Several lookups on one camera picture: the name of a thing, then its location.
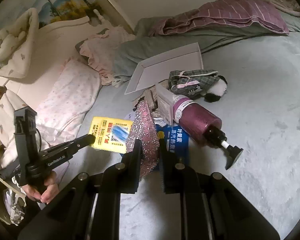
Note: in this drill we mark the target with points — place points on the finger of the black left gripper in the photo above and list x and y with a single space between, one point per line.
81 142

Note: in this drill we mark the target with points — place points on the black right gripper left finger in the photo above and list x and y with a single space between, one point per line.
124 176

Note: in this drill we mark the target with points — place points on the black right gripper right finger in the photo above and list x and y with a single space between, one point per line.
176 176

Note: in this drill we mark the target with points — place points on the blue eye mask packet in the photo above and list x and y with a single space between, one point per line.
176 140

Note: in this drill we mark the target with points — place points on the pink sequin pouch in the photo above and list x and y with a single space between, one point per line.
143 128

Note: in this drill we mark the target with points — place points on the purple pump bottle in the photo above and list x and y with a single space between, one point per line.
203 126

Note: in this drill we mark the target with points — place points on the plaid plush panda toy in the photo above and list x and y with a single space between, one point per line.
194 83

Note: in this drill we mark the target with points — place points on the person's left hand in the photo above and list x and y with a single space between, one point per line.
46 192

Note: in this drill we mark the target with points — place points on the yellow packet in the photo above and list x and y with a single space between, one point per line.
110 134

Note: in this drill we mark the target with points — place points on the pink floral pillow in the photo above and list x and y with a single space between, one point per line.
60 115

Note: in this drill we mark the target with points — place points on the small grey carton box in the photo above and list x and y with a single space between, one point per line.
165 103

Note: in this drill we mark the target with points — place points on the white shallow box tray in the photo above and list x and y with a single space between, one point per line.
157 68

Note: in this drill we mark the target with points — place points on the pink ruffled pillow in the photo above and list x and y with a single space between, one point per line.
99 51

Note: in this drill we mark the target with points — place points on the white headboard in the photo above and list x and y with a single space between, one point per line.
55 43

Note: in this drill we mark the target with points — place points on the grey-green fleece blanket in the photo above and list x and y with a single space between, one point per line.
130 53

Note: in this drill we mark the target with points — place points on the white quilted blanket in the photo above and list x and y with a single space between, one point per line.
17 42

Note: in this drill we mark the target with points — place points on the landscape print curtain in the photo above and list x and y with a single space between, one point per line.
49 11

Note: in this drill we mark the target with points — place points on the purple striped blanket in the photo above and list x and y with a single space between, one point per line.
228 13

